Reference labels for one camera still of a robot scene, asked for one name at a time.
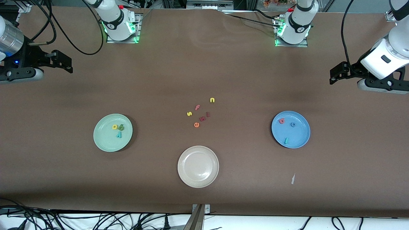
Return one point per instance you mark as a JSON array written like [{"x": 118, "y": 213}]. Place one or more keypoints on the small white paper scrap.
[{"x": 293, "y": 179}]

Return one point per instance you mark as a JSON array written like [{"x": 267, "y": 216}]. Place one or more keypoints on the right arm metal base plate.
[{"x": 138, "y": 28}]

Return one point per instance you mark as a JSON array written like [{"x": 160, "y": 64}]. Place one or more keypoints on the grey metal equipment box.
[{"x": 207, "y": 3}]

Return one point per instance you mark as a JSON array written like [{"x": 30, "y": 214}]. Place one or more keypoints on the metal bracket at table edge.
[{"x": 198, "y": 220}]

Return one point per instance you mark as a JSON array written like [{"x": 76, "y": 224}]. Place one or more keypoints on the silver aluminium frame rail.
[
  {"x": 25, "y": 8},
  {"x": 387, "y": 16}
]

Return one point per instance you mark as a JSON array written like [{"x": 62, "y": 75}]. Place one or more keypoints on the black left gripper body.
[{"x": 354, "y": 71}]

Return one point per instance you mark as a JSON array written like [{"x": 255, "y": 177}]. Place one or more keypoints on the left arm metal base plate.
[{"x": 302, "y": 45}]

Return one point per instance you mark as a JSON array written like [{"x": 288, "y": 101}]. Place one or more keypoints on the beige round plate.
[{"x": 198, "y": 166}]

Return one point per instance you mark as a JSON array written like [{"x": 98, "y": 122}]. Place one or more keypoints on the blue round plate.
[{"x": 297, "y": 134}]

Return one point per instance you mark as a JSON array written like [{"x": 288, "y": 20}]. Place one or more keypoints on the pale green round plate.
[{"x": 105, "y": 140}]

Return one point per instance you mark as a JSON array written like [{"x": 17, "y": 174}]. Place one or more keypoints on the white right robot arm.
[{"x": 116, "y": 19}]

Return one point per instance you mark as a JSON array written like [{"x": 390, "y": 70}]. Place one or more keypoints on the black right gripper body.
[{"x": 33, "y": 55}]

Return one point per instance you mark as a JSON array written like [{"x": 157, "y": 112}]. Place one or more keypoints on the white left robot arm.
[{"x": 298, "y": 22}]

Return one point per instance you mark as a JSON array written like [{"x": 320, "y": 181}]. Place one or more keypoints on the brown table cover sheet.
[{"x": 204, "y": 64}]

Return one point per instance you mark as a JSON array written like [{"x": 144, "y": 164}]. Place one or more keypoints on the green foam letter p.
[{"x": 123, "y": 127}]

